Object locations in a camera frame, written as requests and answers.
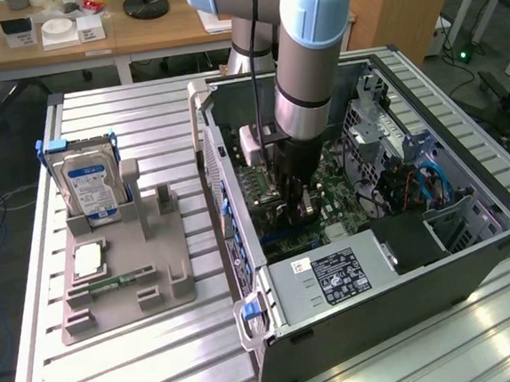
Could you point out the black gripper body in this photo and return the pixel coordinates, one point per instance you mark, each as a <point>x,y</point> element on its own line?
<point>299,160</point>

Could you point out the small green graphics card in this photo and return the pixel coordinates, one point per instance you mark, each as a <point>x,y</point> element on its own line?
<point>310,201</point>

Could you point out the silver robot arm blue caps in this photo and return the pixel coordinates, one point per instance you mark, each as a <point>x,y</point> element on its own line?
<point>304,84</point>

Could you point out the CPU socket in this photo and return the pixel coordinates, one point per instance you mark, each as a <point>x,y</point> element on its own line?
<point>272,180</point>

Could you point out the blue expansion slot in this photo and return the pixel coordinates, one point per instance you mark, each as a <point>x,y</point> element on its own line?
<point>272,237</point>

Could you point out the green motherboard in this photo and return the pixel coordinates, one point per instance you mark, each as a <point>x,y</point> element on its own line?
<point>340,192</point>

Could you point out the silver chipset heatsink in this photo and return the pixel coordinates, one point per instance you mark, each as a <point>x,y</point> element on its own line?
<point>337,234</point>

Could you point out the perforated metal drive cage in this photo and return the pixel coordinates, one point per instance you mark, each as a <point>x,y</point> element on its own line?
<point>364,114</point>

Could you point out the silver power supply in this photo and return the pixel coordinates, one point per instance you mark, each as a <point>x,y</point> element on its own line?
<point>300,294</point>

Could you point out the black open PC case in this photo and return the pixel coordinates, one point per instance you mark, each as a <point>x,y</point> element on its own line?
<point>382,323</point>

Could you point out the white paper stack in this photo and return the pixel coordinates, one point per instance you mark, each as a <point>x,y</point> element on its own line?
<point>216,24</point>

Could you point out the metal disk bay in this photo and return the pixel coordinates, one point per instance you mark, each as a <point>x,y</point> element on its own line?
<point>459,227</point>

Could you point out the wooden cabinet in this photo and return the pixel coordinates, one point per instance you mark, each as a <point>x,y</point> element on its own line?
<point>400,8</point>

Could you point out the grey parts rack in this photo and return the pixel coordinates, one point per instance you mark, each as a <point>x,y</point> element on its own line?
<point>118,261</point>

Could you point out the white floor box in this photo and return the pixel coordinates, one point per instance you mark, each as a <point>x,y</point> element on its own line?
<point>440,36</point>

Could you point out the wooden office desk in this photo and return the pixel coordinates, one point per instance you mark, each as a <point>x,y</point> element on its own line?
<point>156,34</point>

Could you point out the device with green light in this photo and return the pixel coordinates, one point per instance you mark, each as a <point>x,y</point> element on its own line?
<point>464,55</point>

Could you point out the green RAM stick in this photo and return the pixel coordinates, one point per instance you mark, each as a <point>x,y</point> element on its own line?
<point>111,285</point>

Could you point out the hard disk with blue caddy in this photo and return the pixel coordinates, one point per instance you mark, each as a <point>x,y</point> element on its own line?
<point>84,183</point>

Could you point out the silver CPU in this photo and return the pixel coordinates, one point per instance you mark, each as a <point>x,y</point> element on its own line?
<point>87,259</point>

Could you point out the black round stand base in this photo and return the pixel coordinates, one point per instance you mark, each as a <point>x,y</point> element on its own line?
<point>146,8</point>

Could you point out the black floor stand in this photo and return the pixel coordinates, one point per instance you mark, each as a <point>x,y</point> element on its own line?
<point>508,102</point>

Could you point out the small white box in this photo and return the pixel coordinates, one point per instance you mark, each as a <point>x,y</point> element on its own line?
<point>90,29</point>

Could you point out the red packet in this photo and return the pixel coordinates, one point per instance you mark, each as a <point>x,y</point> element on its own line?
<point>90,5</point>

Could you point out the white round dish on block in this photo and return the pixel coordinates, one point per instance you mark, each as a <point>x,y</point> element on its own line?
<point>60,36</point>

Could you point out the black chair base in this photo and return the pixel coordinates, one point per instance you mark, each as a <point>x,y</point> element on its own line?
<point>18,93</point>

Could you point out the black and white box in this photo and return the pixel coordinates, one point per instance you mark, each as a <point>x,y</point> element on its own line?
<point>20,37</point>

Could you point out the grey cup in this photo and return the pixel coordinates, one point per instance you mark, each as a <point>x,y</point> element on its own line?
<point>18,2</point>

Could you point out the grey wrist camera housing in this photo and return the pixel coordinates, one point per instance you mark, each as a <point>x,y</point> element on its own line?
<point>253,146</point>

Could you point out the white desk frame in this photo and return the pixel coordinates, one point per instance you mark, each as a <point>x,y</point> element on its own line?
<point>474,40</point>

